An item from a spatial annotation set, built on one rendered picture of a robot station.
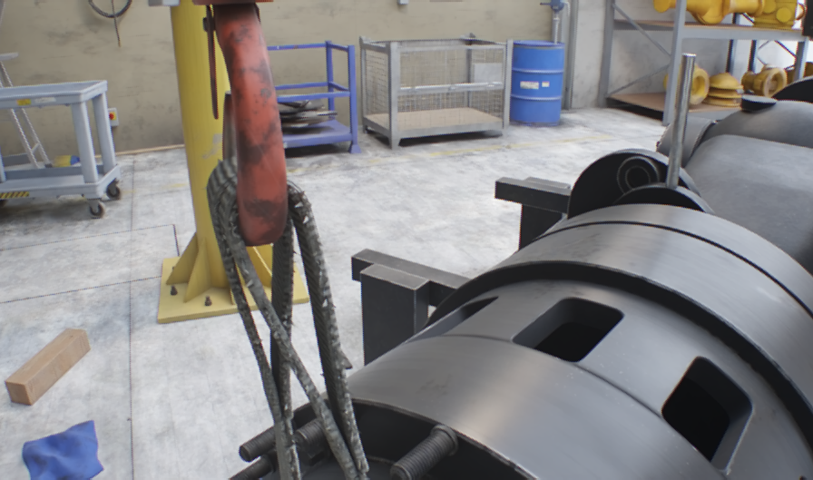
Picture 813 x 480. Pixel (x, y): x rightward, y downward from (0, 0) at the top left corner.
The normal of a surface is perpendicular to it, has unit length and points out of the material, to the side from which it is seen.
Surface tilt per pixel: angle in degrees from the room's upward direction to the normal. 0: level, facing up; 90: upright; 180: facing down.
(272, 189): 103
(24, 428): 0
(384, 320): 90
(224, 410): 0
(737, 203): 27
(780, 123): 36
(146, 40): 90
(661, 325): 11
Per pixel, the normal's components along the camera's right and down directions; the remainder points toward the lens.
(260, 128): 0.38, 0.15
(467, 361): -0.16, -0.95
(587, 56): 0.39, 0.36
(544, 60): 0.02, 0.39
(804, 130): -0.32, -0.56
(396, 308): -0.57, 0.32
